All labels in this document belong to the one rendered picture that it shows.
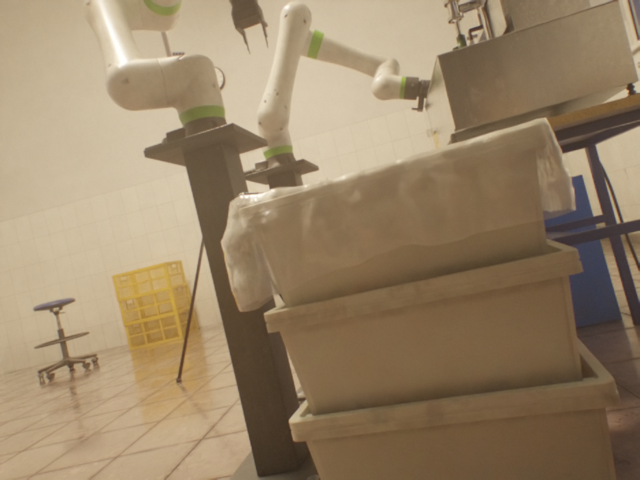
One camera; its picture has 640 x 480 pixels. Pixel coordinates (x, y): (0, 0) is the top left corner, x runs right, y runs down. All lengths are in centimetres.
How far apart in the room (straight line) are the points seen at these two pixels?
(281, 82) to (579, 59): 100
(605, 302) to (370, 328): 146
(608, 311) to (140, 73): 191
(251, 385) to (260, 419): 9
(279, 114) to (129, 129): 453
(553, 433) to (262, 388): 70
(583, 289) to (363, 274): 142
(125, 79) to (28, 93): 577
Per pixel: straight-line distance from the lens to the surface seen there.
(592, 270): 226
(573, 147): 214
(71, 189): 662
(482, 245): 94
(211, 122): 138
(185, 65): 142
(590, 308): 227
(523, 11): 167
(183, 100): 140
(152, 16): 176
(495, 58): 154
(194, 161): 137
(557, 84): 156
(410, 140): 543
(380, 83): 210
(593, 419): 101
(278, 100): 191
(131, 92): 139
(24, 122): 710
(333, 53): 219
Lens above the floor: 56
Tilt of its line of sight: 2 degrees up
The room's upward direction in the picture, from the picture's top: 14 degrees counter-clockwise
